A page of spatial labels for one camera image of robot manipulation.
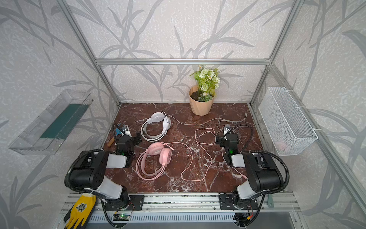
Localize pink headphones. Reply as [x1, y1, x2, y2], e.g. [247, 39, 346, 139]
[135, 142, 173, 181]

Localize white wire mesh basket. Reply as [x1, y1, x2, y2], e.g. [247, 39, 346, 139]
[259, 87, 318, 156]

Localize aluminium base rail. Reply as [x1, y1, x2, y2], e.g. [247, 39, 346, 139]
[57, 192, 301, 218]

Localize green artificial plant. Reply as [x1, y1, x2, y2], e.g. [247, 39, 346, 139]
[191, 65, 220, 102]

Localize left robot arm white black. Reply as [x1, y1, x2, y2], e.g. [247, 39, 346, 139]
[64, 134, 142, 204]

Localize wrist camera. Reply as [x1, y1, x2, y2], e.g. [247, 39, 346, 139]
[223, 125, 231, 135]
[116, 125, 132, 137]

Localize pink object in basket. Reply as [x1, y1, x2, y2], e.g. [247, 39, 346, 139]
[275, 140, 289, 152]

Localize grey white headphone cable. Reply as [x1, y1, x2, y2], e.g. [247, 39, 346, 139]
[165, 112, 248, 135]

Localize clear plastic wall tray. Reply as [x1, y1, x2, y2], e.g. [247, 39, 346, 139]
[9, 89, 93, 156]

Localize yellow black work glove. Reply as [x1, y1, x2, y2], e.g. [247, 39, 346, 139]
[64, 193, 96, 229]

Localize beige flower pot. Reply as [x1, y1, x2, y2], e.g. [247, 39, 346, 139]
[189, 85, 214, 116]

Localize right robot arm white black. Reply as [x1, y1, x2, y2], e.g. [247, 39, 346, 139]
[216, 132, 290, 202]

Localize blue garden rake wooden handle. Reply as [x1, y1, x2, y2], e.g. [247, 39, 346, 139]
[107, 129, 122, 147]

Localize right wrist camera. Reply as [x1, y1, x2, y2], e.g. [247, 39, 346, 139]
[223, 125, 231, 135]

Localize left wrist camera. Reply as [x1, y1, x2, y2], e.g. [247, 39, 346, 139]
[116, 125, 132, 137]

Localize white headphones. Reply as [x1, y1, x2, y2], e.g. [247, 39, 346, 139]
[140, 112, 171, 143]

